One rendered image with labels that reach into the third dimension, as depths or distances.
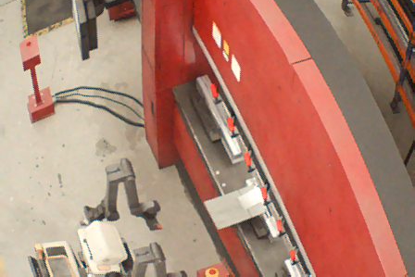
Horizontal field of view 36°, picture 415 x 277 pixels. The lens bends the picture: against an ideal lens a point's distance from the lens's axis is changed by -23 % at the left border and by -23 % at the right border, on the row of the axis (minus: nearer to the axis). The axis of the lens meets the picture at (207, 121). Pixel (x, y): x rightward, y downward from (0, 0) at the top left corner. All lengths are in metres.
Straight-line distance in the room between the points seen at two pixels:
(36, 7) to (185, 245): 2.57
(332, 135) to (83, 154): 2.86
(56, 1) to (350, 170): 4.07
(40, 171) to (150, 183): 0.87
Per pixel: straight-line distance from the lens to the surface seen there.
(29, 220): 5.08
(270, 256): 3.96
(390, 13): 5.27
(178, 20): 3.95
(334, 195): 2.81
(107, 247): 3.42
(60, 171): 5.21
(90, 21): 3.92
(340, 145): 2.64
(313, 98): 2.73
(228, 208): 3.93
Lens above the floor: 4.55
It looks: 58 degrees down
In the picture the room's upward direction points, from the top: 3 degrees clockwise
